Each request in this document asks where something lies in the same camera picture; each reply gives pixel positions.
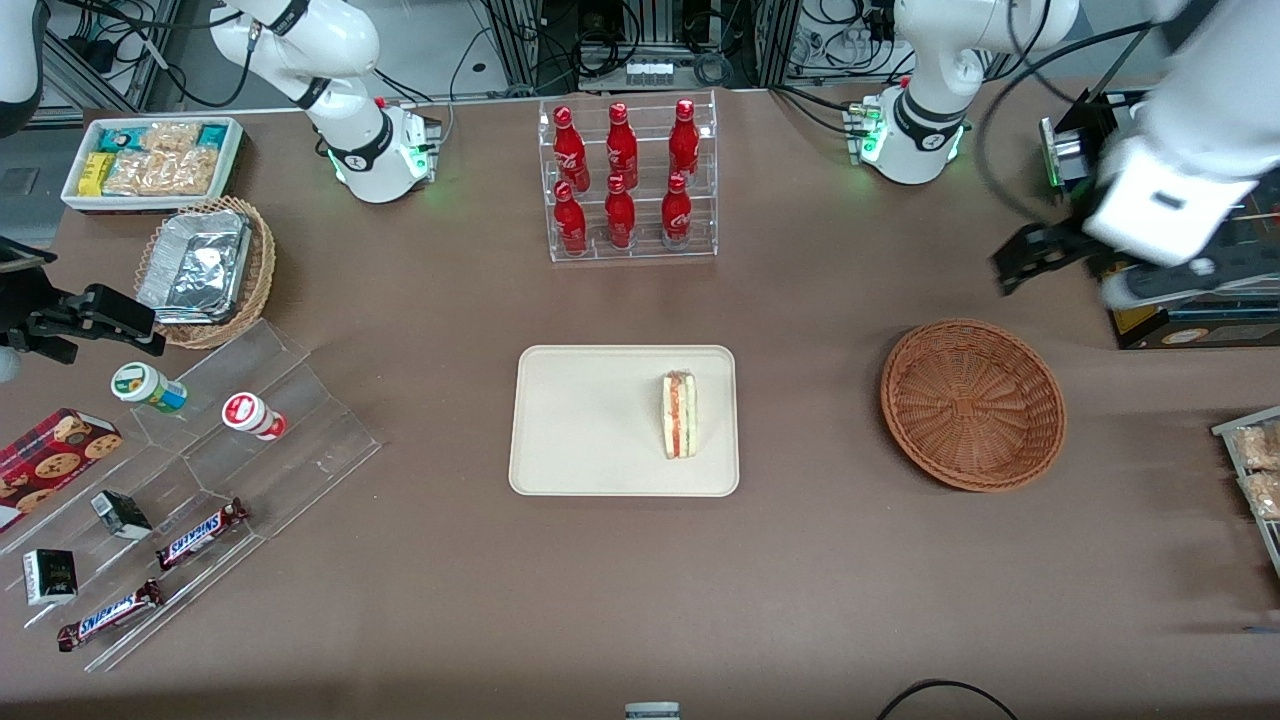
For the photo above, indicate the cream rectangular plastic tray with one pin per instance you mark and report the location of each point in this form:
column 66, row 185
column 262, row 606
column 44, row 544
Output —
column 590, row 420

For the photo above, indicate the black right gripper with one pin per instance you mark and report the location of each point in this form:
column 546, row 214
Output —
column 30, row 305

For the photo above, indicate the white cup red lid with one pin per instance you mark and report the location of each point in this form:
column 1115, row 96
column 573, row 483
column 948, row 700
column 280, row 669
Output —
column 252, row 415

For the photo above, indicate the oval wicker basket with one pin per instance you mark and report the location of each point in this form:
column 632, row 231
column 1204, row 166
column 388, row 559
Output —
column 255, row 285

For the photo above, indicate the red plaid cookie box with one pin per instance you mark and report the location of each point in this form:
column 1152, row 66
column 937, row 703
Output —
column 50, row 465

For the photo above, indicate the white power strip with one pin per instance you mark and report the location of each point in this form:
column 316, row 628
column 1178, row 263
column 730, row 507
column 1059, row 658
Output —
column 650, row 72

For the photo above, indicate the brown Snickers bar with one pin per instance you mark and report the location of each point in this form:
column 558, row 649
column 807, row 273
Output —
column 110, row 615
column 200, row 533

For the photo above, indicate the yellow snack packet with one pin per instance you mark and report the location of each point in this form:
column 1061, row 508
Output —
column 95, row 173

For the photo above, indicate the silver foil container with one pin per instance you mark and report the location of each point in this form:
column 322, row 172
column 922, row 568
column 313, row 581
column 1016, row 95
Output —
column 195, row 265

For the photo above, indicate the triangular sandwich with red filling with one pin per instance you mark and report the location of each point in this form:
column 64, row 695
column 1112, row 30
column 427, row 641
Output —
column 680, row 415

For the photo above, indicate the clear bag of crackers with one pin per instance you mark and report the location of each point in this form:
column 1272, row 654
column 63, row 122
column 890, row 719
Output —
column 172, row 138
column 160, row 175

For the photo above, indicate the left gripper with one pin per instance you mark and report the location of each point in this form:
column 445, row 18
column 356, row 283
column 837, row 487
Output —
column 1068, row 243

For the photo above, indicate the white snack bin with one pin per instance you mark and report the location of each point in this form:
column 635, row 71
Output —
column 150, row 203

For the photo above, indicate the small grey device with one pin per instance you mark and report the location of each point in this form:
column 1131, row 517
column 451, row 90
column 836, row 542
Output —
column 652, row 711

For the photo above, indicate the clear wrapped snack pack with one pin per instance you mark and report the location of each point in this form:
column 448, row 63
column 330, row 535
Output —
column 1265, row 495
column 1262, row 447

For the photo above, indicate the clear acrylic bottle rack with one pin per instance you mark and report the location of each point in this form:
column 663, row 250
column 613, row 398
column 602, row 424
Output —
column 648, row 255

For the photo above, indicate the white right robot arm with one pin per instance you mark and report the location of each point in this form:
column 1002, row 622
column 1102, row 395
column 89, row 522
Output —
column 365, row 150

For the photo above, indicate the white cup green lid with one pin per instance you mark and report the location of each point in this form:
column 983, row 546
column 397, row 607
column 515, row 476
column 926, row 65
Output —
column 150, row 388

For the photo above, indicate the clear acrylic stepped stand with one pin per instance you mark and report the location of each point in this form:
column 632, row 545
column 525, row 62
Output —
column 300, row 400

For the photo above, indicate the small black carton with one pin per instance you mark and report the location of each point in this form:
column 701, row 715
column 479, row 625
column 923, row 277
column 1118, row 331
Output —
column 50, row 577
column 120, row 513

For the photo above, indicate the metal tray with snack packs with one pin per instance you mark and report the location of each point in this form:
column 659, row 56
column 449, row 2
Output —
column 1225, row 432

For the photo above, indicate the teal snack packet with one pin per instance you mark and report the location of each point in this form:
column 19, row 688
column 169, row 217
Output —
column 118, row 138
column 213, row 136

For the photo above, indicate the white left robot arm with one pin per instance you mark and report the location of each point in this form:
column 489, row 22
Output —
column 915, row 150

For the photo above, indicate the round brown wicker basket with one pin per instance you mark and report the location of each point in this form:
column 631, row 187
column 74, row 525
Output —
column 975, row 405

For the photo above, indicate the red cola bottle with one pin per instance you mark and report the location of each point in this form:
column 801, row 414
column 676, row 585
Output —
column 621, row 145
column 620, row 215
column 684, row 138
column 570, row 222
column 570, row 148
column 677, row 212

